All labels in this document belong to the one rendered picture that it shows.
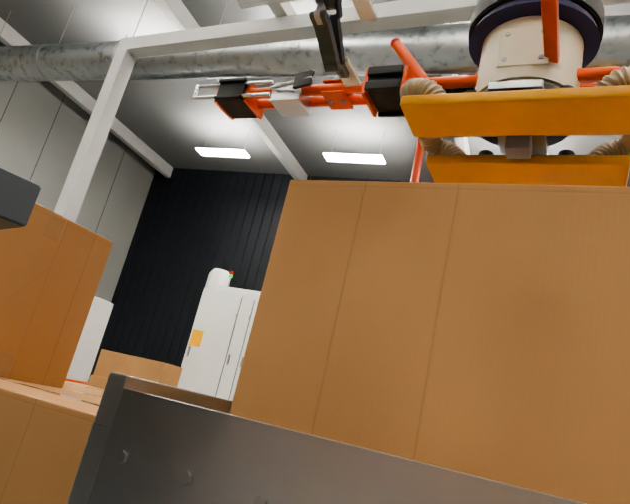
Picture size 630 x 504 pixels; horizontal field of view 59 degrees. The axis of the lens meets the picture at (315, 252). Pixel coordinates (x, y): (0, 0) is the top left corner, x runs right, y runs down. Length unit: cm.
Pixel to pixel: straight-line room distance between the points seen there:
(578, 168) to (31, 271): 119
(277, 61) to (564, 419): 714
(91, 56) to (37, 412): 856
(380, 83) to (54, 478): 85
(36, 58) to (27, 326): 887
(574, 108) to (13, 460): 100
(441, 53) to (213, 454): 649
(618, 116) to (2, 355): 131
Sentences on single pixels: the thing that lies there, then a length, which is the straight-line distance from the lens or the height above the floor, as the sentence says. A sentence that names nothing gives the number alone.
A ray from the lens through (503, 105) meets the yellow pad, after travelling 90.
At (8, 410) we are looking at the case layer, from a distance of 108.
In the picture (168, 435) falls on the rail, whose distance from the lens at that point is 65.
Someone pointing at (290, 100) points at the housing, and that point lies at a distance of 118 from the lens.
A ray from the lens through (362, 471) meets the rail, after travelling 55.
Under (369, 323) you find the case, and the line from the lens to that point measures 73.
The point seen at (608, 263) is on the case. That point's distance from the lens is 72.
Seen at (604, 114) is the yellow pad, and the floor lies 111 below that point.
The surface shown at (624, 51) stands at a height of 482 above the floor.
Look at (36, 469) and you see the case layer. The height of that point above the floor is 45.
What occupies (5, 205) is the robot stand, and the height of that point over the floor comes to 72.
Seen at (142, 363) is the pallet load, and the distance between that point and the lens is 828.
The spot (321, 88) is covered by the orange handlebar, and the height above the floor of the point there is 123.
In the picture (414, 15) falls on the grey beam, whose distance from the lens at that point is 382.
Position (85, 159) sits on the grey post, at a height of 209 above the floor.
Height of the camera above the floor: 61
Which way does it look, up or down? 16 degrees up
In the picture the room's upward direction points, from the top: 13 degrees clockwise
